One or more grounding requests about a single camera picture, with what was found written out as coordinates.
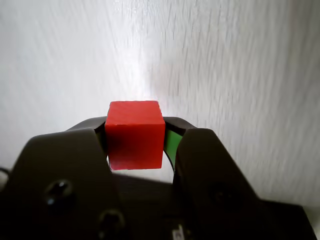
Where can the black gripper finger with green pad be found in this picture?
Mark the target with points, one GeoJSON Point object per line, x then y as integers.
{"type": "Point", "coordinates": [212, 175]}
{"type": "Point", "coordinates": [62, 162]}

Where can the red wooden cube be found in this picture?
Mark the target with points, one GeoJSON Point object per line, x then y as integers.
{"type": "Point", "coordinates": [135, 135]}

